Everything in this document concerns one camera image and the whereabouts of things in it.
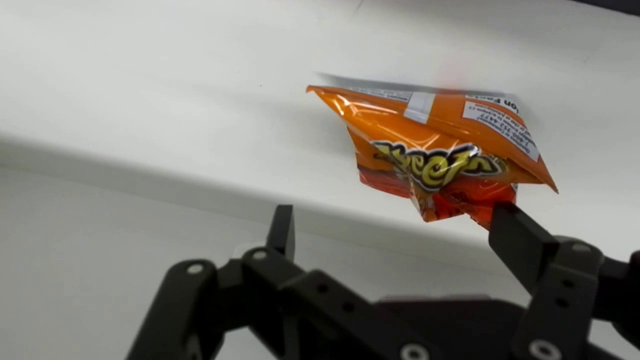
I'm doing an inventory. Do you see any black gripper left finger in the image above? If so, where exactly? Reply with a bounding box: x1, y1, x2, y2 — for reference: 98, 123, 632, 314
125, 204, 401, 360

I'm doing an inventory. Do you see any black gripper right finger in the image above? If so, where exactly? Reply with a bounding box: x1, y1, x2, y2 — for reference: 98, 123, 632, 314
487, 199, 640, 360

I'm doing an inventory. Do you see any orange Cheetos snack packet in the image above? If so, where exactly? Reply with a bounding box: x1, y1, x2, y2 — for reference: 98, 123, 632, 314
306, 73, 560, 231

